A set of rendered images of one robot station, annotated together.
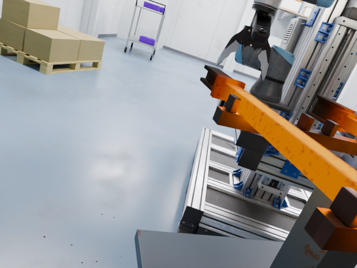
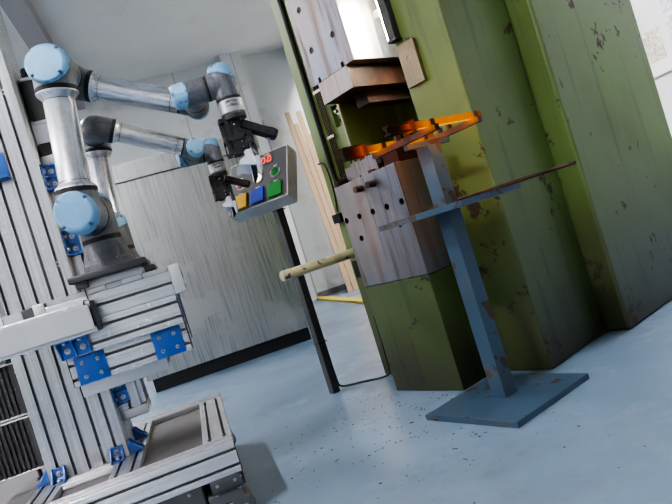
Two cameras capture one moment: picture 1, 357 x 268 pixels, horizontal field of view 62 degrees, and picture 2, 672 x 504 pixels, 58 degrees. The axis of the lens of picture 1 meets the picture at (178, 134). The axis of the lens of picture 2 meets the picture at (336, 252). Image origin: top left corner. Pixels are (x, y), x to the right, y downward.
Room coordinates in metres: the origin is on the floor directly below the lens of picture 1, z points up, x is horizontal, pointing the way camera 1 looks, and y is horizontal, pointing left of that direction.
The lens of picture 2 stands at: (1.28, 1.64, 0.68)
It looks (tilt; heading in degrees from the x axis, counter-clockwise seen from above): 1 degrees down; 254
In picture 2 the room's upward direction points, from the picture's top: 17 degrees counter-clockwise
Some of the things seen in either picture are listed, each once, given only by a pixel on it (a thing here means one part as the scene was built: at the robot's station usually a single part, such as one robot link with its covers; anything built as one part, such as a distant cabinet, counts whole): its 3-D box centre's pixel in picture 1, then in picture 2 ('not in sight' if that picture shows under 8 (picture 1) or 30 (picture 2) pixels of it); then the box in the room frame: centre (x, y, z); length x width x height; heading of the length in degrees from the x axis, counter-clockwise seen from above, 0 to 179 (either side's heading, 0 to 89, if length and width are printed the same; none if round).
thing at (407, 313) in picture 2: not in sight; (454, 315); (0.18, -0.77, 0.23); 0.56 x 0.38 x 0.47; 23
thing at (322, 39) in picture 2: not in sight; (359, 24); (0.19, -0.78, 1.57); 0.42 x 0.39 x 0.40; 23
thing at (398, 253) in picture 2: not in sight; (422, 214); (0.18, -0.77, 0.69); 0.56 x 0.38 x 0.45; 23
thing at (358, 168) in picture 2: not in sight; (394, 160); (0.21, -0.81, 0.96); 0.42 x 0.20 x 0.09; 23
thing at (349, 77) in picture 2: not in sight; (370, 82); (0.21, -0.81, 1.32); 0.42 x 0.20 x 0.10; 23
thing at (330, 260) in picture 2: not in sight; (320, 263); (0.62, -1.01, 0.62); 0.44 x 0.05 x 0.05; 23
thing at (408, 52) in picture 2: not in sight; (411, 63); (0.16, -0.49, 1.27); 0.09 x 0.02 x 0.17; 113
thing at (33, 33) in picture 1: (57, 35); not in sight; (3.78, 1.87, 0.34); 1.21 x 0.95 x 0.68; 178
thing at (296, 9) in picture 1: (289, 5); not in sight; (8.93, -1.72, 2.19); 0.51 x 0.42 x 0.29; 88
